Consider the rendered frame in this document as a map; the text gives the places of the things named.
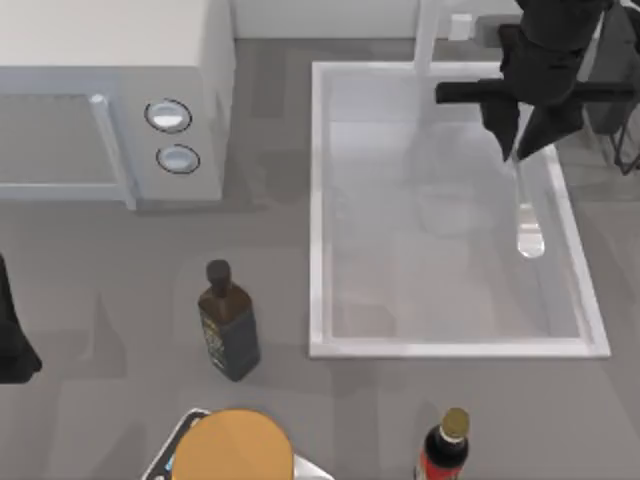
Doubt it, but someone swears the pale grey rounded box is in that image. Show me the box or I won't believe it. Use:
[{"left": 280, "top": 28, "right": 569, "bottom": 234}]
[{"left": 448, "top": 13, "right": 474, "bottom": 42}]

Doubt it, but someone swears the small microwave knob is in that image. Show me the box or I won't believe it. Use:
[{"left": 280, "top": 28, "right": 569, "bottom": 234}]
[{"left": 155, "top": 144, "right": 202, "bottom": 176}]

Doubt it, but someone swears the orange round disc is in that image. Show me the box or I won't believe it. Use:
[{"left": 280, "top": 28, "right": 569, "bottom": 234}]
[{"left": 171, "top": 408, "right": 297, "bottom": 480}]

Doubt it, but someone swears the pale microwave oven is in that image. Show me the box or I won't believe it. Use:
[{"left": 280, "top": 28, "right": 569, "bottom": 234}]
[{"left": 0, "top": 0, "right": 237, "bottom": 212}]

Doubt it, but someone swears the dark brown square bottle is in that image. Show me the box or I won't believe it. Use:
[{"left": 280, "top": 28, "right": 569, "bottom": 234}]
[{"left": 196, "top": 258, "right": 262, "bottom": 384}]

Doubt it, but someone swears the microwave oven door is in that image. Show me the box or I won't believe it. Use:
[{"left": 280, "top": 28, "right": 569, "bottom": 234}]
[{"left": 0, "top": 79, "right": 137, "bottom": 210}]

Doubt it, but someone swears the large microwave knob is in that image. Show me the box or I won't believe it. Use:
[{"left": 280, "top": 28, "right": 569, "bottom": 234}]
[{"left": 143, "top": 98, "right": 194, "bottom": 135}]

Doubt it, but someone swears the white sink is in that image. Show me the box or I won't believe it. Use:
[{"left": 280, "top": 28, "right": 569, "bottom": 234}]
[{"left": 307, "top": 60, "right": 613, "bottom": 360}]

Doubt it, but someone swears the dark bottle with gold cap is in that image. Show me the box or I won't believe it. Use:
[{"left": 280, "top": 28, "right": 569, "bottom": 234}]
[{"left": 413, "top": 406, "right": 472, "bottom": 480}]

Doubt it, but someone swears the grey flat scale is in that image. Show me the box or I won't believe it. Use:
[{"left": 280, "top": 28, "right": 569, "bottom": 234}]
[{"left": 139, "top": 407, "right": 337, "bottom": 480}]

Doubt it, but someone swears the dark grey frame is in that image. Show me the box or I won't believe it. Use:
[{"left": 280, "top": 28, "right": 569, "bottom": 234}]
[{"left": 579, "top": 0, "right": 640, "bottom": 177}]

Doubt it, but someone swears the pale microwave door handle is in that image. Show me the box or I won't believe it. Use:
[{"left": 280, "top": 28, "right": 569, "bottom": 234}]
[{"left": 88, "top": 92, "right": 138, "bottom": 210}]

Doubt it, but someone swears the tall white tap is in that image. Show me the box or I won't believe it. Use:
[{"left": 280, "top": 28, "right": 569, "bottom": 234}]
[{"left": 411, "top": 0, "right": 442, "bottom": 77}]

